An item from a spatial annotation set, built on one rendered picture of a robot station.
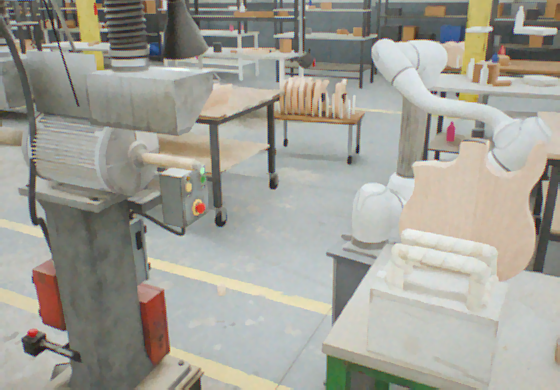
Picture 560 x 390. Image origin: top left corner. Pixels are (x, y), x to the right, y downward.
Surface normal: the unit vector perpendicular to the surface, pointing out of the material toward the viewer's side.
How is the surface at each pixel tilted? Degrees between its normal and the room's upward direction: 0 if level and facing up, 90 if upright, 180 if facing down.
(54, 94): 90
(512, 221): 91
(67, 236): 90
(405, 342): 90
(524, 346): 0
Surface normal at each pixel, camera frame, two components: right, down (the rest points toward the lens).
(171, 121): -0.44, 0.32
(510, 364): -0.01, -0.94
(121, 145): 0.84, 0.09
